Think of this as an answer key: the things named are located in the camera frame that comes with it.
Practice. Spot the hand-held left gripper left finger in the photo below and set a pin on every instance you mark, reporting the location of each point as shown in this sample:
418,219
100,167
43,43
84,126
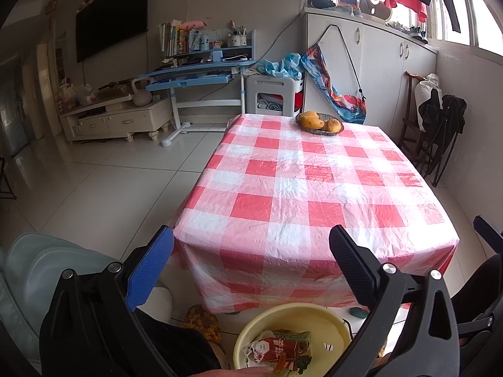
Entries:
149,267

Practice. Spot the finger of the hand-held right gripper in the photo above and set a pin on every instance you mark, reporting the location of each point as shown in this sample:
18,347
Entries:
489,233

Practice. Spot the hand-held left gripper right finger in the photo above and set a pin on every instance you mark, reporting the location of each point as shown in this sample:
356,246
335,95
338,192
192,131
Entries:
353,271

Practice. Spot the yellow plastic basin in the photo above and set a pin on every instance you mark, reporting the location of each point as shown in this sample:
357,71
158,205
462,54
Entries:
314,322

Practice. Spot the red snack bag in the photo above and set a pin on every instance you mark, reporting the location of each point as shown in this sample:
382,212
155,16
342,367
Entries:
275,349

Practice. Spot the small green object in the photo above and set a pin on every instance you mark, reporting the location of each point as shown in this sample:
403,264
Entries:
358,312

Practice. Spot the person's right leg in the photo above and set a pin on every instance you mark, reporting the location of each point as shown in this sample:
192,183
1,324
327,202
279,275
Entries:
479,282

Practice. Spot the floral slipper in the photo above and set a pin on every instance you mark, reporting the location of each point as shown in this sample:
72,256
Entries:
202,322

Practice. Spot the red white checked tablecloth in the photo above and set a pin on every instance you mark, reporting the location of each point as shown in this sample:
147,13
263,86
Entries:
294,204

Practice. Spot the wooden chair with black bag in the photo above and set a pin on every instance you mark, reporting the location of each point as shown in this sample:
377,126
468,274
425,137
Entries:
448,125

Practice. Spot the light green chair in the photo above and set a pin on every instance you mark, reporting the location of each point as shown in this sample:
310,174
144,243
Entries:
27,275

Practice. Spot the round yellow mango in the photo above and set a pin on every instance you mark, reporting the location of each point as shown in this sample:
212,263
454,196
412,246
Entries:
333,125

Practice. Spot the cream TV cabinet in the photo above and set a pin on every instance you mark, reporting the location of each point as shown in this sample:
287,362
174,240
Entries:
118,119

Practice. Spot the white sack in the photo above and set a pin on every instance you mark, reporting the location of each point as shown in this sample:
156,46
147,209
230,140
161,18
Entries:
426,90

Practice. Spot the pink kettlebell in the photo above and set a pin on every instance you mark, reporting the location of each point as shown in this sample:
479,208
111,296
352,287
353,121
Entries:
141,94

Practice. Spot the colourful printed bag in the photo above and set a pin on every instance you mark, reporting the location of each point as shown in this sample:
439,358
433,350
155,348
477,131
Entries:
334,94

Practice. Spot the blue study desk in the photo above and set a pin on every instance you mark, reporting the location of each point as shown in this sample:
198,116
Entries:
188,76

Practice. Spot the white plastic stool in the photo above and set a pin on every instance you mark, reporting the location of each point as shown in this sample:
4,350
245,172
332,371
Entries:
271,90

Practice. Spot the white built-in cabinet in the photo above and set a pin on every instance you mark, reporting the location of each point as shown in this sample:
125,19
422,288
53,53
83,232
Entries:
377,66

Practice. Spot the blue plastic bag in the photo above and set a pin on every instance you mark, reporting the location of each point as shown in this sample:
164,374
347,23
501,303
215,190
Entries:
283,66

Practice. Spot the row of books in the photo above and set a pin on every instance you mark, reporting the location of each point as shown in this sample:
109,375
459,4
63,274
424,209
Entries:
173,39

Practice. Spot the white pen holder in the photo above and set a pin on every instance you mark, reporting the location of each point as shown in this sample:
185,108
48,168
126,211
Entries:
237,40

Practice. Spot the pink plush toy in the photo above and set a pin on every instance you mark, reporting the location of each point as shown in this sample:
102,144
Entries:
192,24

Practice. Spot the black television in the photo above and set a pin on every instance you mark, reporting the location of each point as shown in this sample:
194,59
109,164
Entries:
112,15

